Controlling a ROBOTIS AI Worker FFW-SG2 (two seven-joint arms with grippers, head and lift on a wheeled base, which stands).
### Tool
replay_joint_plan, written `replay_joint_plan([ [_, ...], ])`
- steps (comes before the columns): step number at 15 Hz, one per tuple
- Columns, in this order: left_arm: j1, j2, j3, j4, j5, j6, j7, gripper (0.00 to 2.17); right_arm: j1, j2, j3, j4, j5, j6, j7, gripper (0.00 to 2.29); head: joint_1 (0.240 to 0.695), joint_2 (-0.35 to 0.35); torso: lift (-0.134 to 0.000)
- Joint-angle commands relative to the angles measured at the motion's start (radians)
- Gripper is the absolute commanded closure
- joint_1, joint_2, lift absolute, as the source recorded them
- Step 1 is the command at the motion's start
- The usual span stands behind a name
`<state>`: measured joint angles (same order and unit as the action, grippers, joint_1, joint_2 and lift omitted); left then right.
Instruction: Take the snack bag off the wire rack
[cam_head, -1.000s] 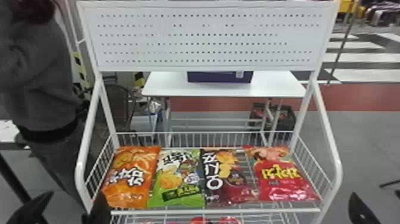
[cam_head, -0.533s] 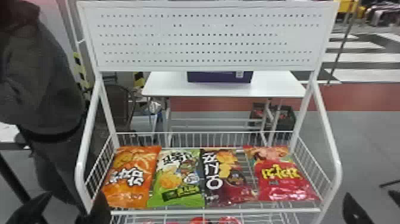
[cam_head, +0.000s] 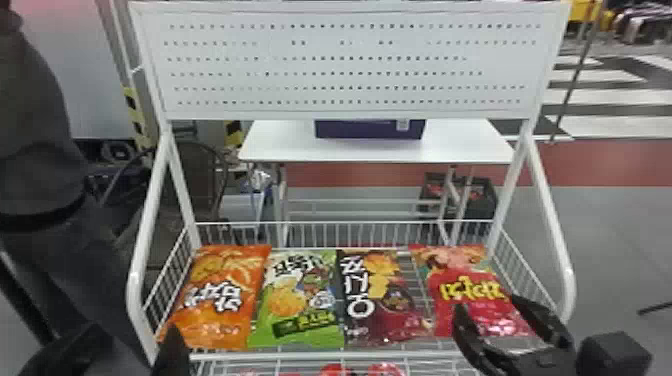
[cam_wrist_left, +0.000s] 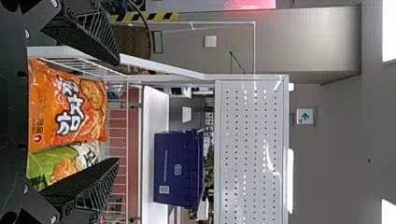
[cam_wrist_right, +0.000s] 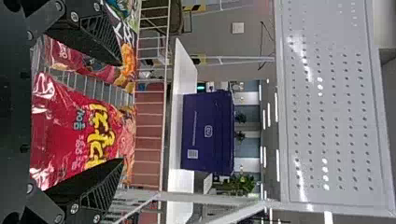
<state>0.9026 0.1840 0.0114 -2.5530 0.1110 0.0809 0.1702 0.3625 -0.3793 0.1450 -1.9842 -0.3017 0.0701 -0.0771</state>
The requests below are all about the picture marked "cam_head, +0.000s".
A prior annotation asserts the black crate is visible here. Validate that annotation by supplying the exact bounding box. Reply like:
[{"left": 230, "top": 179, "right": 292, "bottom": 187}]
[{"left": 418, "top": 172, "right": 498, "bottom": 223}]

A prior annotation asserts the black cable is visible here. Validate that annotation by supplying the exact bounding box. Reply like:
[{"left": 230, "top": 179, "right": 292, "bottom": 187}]
[{"left": 98, "top": 147, "right": 159, "bottom": 207}]

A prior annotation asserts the green snack packet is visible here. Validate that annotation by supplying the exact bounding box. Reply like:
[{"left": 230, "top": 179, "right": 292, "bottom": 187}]
[{"left": 247, "top": 248, "right": 346, "bottom": 351}]

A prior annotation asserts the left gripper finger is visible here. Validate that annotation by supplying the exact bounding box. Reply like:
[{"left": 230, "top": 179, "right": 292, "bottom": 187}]
[{"left": 151, "top": 323, "right": 192, "bottom": 376}]

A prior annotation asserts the striped post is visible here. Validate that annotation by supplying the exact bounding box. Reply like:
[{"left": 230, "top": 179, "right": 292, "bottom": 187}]
[{"left": 122, "top": 85, "right": 155, "bottom": 152}]

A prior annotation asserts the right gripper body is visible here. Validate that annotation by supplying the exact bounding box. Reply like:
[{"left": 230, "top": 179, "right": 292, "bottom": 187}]
[{"left": 489, "top": 335, "right": 580, "bottom": 376}]

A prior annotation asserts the person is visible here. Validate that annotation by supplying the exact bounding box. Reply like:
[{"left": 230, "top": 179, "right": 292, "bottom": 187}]
[{"left": 0, "top": 0, "right": 159, "bottom": 369}]

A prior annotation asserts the blue box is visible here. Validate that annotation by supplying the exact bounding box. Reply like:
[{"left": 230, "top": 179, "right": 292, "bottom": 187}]
[{"left": 314, "top": 118, "right": 427, "bottom": 141}]

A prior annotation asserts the white side table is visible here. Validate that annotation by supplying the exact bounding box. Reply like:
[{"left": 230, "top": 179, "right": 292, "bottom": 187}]
[{"left": 237, "top": 118, "right": 517, "bottom": 249}]

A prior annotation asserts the orange snack packet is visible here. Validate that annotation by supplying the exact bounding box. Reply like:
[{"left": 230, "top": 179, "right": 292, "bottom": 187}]
[{"left": 156, "top": 243, "right": 273, "bottom": 352}]

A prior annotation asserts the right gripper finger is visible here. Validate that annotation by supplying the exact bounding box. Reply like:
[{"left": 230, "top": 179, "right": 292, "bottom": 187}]
[
  {"left": 450, "top": 302, "right": 514, "bottom": 376},
  {"left": 510, "top": 293, "right": 577, "bottom": 353}
]

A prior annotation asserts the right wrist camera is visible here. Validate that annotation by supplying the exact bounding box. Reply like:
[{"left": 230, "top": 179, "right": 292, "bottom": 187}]
[{"left": 575, "top": 330, "right": 654, "bottom": 376}]

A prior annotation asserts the black snack packet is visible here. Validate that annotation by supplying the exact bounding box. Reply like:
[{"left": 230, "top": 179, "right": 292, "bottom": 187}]
[{"left": 335, "top": 247, "right": 435, "bottom": 348}]

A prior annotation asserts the white wire rack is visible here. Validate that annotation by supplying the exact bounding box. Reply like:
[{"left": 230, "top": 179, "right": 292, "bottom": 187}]
[{"left": 124, "top": 0, "right": 578, "bottom": 376}]

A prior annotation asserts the red snack packet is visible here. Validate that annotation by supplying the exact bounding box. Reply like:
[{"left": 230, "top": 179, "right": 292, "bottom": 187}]
[{"left": 408, "top": 242, "right": 537, "bottom": 339}]

